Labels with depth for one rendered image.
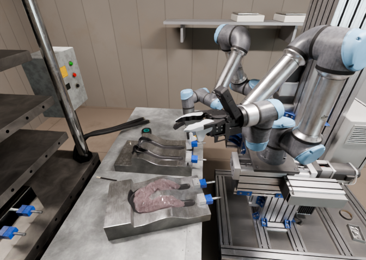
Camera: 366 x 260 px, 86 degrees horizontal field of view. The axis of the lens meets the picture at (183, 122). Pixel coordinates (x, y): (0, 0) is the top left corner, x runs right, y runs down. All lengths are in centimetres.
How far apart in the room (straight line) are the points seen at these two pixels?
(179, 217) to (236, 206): 97
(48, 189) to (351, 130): 174
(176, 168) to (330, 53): 93
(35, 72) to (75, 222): 89
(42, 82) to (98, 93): 251
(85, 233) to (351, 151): 148
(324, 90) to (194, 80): 271
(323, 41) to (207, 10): 248
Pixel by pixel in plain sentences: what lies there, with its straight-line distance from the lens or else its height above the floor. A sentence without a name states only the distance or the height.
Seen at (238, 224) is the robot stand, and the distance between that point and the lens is 186.
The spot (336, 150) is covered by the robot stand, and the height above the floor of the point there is 103.
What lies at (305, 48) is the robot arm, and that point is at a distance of 88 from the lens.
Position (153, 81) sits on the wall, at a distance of 350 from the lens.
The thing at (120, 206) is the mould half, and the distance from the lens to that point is 108.
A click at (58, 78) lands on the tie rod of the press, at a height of 139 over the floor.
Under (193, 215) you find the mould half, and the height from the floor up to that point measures 85.
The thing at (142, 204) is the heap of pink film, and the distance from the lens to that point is 108.
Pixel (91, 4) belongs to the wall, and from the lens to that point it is 356.
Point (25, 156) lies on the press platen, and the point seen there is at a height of 104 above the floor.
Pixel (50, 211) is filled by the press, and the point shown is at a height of 78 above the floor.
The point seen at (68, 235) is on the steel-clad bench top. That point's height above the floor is 80.
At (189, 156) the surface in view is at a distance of 126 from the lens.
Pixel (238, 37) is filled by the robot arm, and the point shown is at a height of 158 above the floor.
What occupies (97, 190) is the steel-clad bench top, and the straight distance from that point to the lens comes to 133.
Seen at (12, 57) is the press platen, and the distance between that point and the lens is 124.
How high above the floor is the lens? 177
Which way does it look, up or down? 33 degrees down
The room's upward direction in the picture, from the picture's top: straight up
